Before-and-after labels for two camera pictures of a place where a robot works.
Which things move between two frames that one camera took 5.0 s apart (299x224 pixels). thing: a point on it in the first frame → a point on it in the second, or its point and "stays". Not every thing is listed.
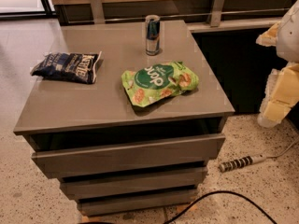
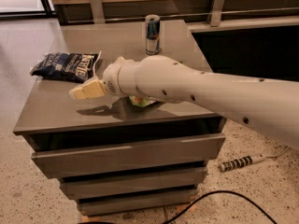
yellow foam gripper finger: [285, 94] → [121, 78]
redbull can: [152, 35] stays
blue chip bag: [70, 66] stays
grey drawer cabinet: [114, 159] stays
